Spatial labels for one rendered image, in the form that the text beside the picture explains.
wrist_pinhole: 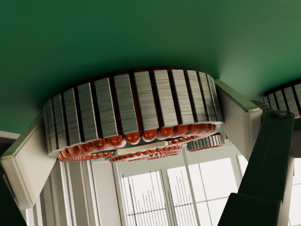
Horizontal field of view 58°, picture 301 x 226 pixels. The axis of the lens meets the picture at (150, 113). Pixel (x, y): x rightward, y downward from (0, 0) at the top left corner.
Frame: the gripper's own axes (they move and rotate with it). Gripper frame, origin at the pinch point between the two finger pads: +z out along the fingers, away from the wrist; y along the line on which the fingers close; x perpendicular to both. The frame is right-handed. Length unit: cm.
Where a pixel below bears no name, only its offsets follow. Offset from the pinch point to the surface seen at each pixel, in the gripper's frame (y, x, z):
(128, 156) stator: -2.1, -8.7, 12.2
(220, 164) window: 149, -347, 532
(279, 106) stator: 13.0, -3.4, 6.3
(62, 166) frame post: -11.9, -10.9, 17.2
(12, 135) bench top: -12.0, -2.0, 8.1
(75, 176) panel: -12.0, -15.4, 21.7
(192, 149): 12, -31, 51
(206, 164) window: 118, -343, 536
